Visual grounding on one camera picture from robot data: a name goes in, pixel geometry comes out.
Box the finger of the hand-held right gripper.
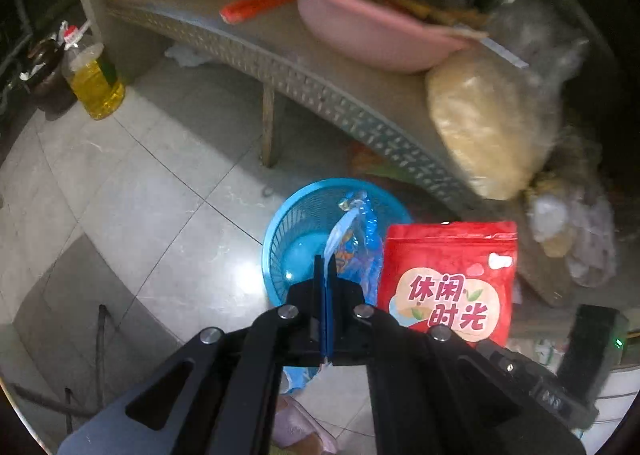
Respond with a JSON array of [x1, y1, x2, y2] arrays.
[[475, 339, 561, 403]]

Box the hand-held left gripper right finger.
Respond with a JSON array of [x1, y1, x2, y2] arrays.
[[331, 279, 586, 455]]

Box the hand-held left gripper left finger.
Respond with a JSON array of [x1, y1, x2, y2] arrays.
[[57, 255, 331, 455]]

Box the blue plastic mesh basket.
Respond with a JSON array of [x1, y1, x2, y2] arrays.
[[262, 178, 416, 396]]

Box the blue transparent plastic wrapper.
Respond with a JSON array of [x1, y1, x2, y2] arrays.
[[324, 190, 387, 307]]

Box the red snack pouch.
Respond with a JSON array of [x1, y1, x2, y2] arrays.
[[377, 221, 518, 347]]

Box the pink slipper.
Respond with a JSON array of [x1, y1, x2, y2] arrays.
[[272, 395, 341, 455]]

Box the crumpled white plastic bags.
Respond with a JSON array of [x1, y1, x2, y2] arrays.
[[525, 170, 618, 288]]

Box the orange green packet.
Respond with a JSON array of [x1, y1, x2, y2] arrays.
[[350, 142, 401, 181]]

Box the plastic bag of beige food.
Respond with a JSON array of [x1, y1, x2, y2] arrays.
[[425, 52, 561, 201]]

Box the pink plastic basin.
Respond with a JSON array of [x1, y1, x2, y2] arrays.
[[282, 0, 478, 75]]

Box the grey woven shelf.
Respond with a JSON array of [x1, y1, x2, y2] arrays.
[[69, 0, 531, 211]]

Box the white plastic bag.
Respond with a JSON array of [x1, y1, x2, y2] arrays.
[[165, 42, 211, 68]]

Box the yellow cooking oil bottle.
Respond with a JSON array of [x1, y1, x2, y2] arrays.
[[62, 25, 126, 121]]

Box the clear plastic bag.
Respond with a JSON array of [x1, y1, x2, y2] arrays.
[[487, 0, 591, 101]]

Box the dark liquid jug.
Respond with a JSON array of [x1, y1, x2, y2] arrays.
[[22, 38, 76, 113]]

